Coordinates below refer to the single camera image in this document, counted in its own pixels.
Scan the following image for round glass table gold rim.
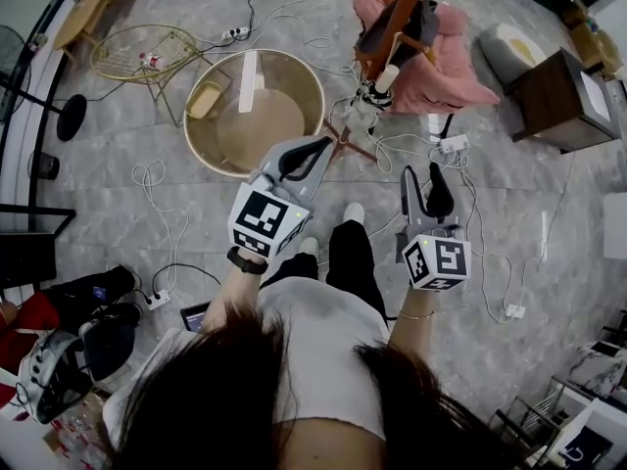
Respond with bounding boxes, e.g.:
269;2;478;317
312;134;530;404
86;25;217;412
182;48;327;180

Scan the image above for dark grey bag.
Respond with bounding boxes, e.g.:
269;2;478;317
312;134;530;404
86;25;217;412
355;0;441;69

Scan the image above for small black bin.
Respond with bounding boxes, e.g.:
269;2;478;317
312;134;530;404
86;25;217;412
27;151;62;181

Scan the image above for cardboard box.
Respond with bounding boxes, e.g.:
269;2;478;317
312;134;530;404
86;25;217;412
561;6;627;80

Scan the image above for red bag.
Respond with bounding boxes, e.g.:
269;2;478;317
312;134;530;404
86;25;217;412
0;290;64;375

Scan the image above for black wrist band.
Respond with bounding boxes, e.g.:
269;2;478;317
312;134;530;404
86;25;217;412
225;245;270;276

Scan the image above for black standing fan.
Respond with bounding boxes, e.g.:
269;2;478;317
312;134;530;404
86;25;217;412
0;23;89;143

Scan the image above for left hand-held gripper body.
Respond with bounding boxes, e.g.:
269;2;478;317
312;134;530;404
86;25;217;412
227;163;314;264

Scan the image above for orange wooden coat stand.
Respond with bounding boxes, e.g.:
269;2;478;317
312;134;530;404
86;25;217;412
322;0;458;165

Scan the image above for marble top table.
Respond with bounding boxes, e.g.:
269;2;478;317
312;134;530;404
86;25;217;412
566;339;627;401

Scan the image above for person's white shirt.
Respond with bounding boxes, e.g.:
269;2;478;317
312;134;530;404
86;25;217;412
257;275;391;443

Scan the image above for umbrella with cream handle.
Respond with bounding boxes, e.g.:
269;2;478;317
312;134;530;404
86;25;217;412
341;63;403;134

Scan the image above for gold wire round side table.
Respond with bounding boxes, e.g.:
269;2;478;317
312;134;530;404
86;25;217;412
89;23;213;127

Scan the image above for person's black trousers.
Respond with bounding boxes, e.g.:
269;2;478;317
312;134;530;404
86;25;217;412
262;218;389;320

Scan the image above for dark brown side cabinet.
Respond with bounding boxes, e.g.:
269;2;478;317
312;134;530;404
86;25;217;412
503;46;624;156

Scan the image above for black bag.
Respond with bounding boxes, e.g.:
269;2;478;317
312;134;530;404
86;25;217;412
47;263;144;382

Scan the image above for black tablet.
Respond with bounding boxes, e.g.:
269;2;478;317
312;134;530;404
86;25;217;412
179;301;213;334

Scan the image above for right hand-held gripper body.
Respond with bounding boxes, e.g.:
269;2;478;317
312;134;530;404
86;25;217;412
395;221;473;293

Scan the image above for person's right forearm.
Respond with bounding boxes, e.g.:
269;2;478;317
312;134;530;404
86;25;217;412
388;285;438;354

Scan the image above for white power strip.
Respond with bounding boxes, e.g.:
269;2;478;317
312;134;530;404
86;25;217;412
219;25;252;44
437;133;472;156
145;288;172;311

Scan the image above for person's left forearm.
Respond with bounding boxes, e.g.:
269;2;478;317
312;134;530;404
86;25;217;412
202;246;269;333

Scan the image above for black metal chair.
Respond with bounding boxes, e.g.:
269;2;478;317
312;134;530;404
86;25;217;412
493;373;627;470

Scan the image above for grey cushion with yellow patch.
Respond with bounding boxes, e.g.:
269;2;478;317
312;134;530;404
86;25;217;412
476;22;549;86

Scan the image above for black table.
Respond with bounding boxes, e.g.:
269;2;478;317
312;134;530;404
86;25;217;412
0;203;77;291

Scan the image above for yellow tray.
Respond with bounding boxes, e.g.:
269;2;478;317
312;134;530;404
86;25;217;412
186;80;224;119

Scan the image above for light wooden table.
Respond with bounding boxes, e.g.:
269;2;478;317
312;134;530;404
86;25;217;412
52;0;139;63

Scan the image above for white cable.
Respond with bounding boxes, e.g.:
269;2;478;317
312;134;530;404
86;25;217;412
130;159;191;294
254;0;363;97
425;147;515;323

